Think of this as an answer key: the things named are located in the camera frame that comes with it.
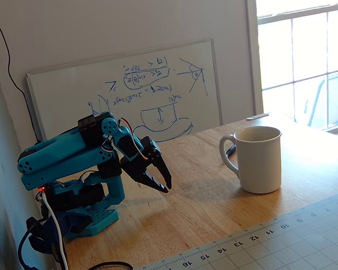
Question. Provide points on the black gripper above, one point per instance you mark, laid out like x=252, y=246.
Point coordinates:
x=139, y=167

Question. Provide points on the black pen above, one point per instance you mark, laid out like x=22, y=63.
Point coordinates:
x=231, y=150

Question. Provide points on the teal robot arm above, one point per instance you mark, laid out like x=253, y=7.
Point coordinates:
x=59, y=146

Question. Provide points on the white ceramic mug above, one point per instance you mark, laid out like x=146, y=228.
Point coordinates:
x=259, y=163

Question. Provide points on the whiteboard with blue drawings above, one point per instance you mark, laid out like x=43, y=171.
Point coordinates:
x=129, y=92

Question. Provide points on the dark blue clamp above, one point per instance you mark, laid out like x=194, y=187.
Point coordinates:
x=70, y=222

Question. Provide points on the controller board with red light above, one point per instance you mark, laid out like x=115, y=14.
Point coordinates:
x=42, y=189

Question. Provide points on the grey gridded cutting mat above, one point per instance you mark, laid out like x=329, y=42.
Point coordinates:
x=270, y=244

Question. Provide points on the outdoor patio chair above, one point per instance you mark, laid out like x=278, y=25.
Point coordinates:
x=332, y=98

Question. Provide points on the white window frame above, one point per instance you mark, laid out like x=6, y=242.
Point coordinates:
x=253, y=56

